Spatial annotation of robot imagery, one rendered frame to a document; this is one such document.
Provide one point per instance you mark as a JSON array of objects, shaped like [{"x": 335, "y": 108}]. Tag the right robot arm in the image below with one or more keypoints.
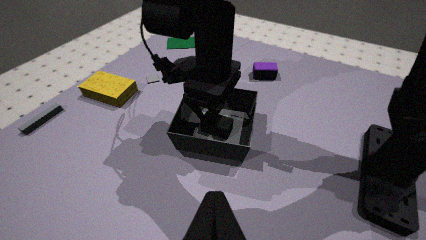
[{"x": 392, "y": 170}]

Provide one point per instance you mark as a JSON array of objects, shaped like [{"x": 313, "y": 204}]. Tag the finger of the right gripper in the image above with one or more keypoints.
[
  {"x": 213, "y": 107},
  {"x": 224, "y": 98}
]

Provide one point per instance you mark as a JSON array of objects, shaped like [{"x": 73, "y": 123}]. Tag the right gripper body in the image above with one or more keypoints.
[{"x": 211, "y": 75}]

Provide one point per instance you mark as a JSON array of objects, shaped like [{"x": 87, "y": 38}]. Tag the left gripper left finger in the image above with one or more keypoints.
[{"x": 202, "y": 226}]

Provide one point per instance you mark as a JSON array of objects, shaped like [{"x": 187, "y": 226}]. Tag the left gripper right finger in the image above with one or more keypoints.
[{"x": 226, "y": 225}]

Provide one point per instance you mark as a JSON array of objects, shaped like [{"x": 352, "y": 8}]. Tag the yellow rectangular block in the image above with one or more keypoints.
[{"x": 109, "y": 88}]

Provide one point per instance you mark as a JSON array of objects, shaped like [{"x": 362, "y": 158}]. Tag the green flat rectangular plate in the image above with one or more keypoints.
[{"x": 175, "y": 43}]

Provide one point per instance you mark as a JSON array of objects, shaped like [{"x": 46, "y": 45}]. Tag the purple block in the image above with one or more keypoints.
[{"x": 265, "y": 70}]

